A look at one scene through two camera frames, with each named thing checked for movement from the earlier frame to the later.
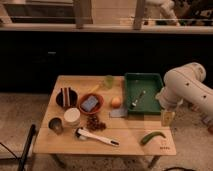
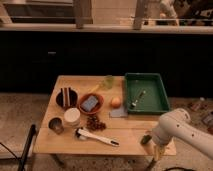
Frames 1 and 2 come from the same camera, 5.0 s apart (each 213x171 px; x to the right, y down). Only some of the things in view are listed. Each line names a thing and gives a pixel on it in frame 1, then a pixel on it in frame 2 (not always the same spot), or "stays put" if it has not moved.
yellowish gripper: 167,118 → 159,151
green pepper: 151,134 stays put
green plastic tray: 142,92 stays put
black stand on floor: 25,149 stays put
